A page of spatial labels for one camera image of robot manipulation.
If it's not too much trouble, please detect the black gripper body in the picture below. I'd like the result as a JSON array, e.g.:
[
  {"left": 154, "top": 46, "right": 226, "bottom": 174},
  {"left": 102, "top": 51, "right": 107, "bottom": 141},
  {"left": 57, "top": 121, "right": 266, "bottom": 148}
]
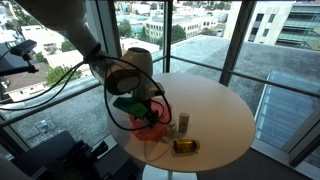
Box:
[{"left": 143, "top": 101, "right": 159, "bottom": 127}]

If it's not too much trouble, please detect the orange plastic bag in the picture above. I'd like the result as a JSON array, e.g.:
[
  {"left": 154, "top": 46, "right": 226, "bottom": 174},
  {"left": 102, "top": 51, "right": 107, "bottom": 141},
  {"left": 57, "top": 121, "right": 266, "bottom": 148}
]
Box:
[{"left": 127, "top": 98, "right": 172, "bottom": 141}]

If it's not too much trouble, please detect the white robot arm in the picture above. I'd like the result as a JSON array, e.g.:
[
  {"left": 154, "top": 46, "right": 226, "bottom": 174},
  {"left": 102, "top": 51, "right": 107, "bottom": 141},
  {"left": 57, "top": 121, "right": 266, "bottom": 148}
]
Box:
[{"left": 16, "top": 0, "right": 164, "bottom": 127}]

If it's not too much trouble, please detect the white pill bottle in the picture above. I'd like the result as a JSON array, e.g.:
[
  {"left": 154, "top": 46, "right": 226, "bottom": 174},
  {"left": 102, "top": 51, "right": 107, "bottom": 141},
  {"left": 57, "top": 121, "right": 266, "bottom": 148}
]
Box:
[{"left": 178, "top": 113, "right": 190, "bottom": 133}]

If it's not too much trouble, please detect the amber pill bottle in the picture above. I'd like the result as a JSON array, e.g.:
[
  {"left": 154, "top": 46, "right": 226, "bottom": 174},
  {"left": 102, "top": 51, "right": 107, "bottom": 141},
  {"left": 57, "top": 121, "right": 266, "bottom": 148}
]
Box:
[{"left": 173, "top": 139, "right": 200, "bottom": 153}]

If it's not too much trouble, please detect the black cart with equipment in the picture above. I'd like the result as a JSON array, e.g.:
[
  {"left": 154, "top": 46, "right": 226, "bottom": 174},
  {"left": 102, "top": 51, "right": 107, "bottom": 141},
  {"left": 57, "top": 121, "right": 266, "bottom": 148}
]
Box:
[{"left": 0, "top": 130, "right": 141, "bottom": 180}]

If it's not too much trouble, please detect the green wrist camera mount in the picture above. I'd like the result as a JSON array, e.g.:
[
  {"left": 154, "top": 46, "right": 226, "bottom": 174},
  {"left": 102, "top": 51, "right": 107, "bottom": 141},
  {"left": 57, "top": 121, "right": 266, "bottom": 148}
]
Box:
[{"left": 113, "top": 97, "right": 148, "bottom": 119}]

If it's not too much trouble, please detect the round white pedestal table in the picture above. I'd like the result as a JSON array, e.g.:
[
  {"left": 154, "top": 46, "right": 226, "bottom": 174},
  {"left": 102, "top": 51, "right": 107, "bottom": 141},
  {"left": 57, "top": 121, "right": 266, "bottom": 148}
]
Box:
[{"left": 108, "top": 73, "right": 255, "bottom": 180}]

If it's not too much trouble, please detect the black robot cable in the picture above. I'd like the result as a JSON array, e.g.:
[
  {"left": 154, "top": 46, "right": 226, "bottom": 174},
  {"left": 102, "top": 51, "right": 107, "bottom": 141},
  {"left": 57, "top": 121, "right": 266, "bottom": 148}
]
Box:
[{"left": 0, "top": 53, "right": 173, "bottom": 132}]

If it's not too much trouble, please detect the black camera on stand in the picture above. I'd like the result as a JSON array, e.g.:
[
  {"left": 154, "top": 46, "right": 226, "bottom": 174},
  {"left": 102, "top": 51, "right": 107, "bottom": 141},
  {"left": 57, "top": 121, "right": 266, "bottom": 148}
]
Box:
[{"left": 0, "top": 40, "right": 38, "bottom": 76}]

